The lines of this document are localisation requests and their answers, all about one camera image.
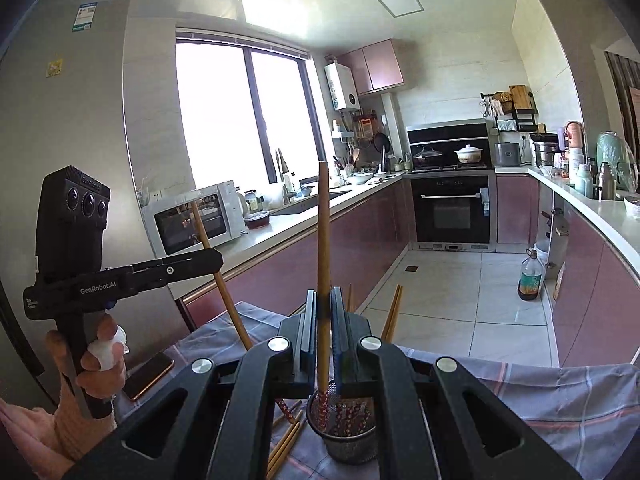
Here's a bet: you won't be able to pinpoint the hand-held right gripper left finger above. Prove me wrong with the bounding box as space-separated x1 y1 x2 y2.
65 289 321 480

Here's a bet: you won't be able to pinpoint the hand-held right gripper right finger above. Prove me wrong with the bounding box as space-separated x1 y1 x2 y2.
330 287 583 480

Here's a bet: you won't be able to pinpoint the steel thermos bottle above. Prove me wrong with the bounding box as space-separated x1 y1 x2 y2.
599 161 617 201

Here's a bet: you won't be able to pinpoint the pink sink base cabinets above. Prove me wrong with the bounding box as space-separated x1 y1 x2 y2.
167 170 413 331

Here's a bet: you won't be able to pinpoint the grey plaid tablecloth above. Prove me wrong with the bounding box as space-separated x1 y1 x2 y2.
172 301 640 480

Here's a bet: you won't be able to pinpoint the long bamboo chopstick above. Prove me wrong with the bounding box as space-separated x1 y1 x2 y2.
317 161 332 431
191 201 297 427

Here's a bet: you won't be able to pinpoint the white countertop oven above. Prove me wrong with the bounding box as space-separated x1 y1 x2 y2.
140 180 246 259

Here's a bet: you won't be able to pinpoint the large kitchen window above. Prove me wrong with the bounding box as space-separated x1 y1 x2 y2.
175 30 321 193

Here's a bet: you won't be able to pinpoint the white casserole pot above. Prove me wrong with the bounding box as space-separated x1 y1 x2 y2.
454 144 486 165

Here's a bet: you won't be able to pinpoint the white wall water heater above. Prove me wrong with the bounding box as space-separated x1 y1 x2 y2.
324 59 362 111

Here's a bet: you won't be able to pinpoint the black integrated stove oven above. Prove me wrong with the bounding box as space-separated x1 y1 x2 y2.
406 119 497 253

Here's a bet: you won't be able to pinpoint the person's left hand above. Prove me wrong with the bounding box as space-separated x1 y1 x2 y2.
46 312 130 420

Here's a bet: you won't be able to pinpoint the stainless steamer pot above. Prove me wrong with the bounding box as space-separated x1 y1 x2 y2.
530 132 561 167

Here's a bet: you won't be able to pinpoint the steel kitchen sink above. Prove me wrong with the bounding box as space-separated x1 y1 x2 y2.
272 189 351 217

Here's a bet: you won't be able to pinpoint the plastic cooking oil bottle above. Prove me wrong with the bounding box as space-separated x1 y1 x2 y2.
517 248 545 302

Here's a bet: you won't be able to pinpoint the smartphone with orange edge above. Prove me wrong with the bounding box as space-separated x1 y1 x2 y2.
122 351 176 402

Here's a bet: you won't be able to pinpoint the pink wall cabinet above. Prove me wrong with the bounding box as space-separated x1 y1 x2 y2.
336 39 405 97

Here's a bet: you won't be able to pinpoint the silver refrigerator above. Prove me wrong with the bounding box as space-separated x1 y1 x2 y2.
0 0 196 411

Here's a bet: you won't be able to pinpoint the black wall storage rack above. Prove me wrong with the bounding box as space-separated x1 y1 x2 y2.
480 85 540 133

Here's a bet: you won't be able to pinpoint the black wok with glass lid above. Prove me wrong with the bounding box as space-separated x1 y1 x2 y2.
411 146 445 168

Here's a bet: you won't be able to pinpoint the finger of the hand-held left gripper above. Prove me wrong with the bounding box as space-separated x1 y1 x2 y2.
117 249 224 295

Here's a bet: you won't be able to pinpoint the pink electric kettle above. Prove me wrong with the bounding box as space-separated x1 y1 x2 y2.
564 121 587 151

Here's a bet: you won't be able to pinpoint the set of wooden chopsticks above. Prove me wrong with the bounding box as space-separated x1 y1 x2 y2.
266 284 404 480

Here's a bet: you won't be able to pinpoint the pink peninsula base cabinets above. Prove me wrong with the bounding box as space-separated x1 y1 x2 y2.
495 165 640 368

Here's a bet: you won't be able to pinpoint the black mesh utensil cup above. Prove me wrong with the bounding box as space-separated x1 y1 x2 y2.
305 392 379 465

